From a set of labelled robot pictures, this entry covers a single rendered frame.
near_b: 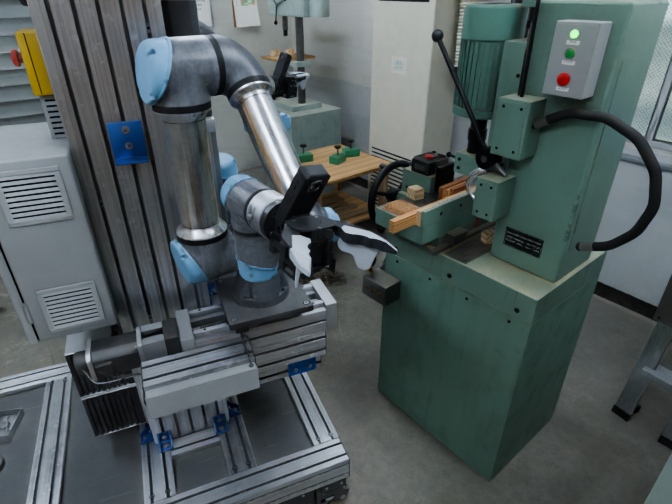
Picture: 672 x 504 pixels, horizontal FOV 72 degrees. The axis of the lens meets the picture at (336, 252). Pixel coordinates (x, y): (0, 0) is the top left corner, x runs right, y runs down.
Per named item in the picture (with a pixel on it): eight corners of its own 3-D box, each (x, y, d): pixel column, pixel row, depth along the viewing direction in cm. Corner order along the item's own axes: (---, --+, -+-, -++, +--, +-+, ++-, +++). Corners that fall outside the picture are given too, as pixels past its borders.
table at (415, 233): (460, 175, 200) (462, 162, 197) (524, 197, 180) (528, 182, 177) (355, 214, 166) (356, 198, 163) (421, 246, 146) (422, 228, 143)
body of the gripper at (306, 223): (338, 274, 72) (296, 244, 80) (345, 222, 68) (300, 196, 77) (297, 285, 67) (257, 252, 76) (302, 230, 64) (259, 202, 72)
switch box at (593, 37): (553, 90, 117) (569, 19, 109) (593, 96, 110) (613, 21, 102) (540, 93, 113) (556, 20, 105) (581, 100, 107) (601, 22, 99)
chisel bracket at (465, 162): (464, 171, 163) (468, 147, 159) (499, 182, 154) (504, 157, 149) (451, 176, 159) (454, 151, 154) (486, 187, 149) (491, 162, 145)
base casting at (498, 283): (460, 216, 195) (463, 196, 190) (600, 272, 156) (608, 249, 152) (385, 250, 170) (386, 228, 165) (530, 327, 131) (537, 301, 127)
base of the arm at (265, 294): (240, 313, 119) (236, 281, 114) (228, 283, 131) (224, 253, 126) (296, 300, 124) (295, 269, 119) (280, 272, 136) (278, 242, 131)
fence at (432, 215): (524, 181, 177) (527, 167, 175) (528, 182, 176) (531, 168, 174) (419, 227, 144) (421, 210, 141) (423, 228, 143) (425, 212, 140)
